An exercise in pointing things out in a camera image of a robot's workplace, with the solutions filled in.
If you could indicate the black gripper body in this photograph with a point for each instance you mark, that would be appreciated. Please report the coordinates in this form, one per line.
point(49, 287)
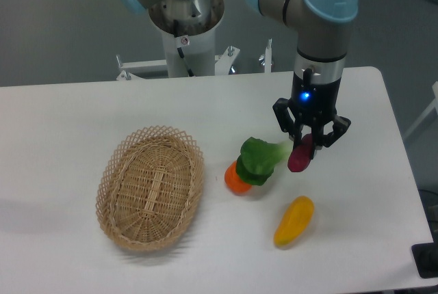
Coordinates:
point(313, 105)

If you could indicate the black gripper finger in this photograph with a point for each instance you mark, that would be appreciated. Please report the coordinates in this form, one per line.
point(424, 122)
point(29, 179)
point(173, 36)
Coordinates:
point(292, 127)
point(319, 139)

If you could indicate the purple sweet potato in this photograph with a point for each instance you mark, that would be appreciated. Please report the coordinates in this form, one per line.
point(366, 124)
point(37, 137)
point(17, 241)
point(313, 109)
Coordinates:
point(301, 155)

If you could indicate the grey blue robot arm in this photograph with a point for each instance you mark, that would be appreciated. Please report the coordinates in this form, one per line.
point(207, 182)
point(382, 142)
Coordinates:
point(323, 28)

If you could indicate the woven wicker basket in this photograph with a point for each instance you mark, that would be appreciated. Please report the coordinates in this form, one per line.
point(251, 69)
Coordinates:
point(150, 189)

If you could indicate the green leafy vegetable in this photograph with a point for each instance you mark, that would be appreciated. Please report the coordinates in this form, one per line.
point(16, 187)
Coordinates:
point(258, 159)

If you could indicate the orange round fruit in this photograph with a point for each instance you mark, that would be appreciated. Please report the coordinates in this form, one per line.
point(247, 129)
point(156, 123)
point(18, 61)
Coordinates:
point(234, 182)

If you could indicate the yellow mango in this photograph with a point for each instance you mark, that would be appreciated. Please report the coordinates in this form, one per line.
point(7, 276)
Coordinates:
point(294, 221)

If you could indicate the black device at table edge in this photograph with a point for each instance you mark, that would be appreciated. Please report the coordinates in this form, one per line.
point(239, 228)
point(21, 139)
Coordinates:
point(425, 257)

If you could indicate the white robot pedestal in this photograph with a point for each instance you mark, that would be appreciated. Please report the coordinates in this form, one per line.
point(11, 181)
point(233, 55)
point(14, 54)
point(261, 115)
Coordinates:
point(195, 18)

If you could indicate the white metal base frame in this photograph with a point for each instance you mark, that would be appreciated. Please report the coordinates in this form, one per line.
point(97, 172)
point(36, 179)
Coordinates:
point(182, 60)

